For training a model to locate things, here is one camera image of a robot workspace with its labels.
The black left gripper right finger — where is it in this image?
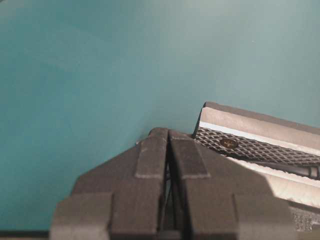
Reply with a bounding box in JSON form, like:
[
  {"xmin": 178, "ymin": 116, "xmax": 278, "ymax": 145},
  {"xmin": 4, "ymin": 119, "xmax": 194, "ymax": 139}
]
[{"xmin": 169, "ymin": 130, "xmax": 294, "ymax": 240}]

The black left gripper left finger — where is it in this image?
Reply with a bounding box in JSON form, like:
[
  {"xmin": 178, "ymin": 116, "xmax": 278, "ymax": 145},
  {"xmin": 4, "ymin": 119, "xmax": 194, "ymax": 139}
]
[{"xmin": 49, "ymin": 128, "xmax": 168, "ymax": 240}]

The black metal drill vise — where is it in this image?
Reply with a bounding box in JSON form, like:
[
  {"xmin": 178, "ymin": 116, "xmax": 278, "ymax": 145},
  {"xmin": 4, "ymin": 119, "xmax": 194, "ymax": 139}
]
[{"xmin": 192, "ymin": 102, "xmax": 320, "ymax": 240}]

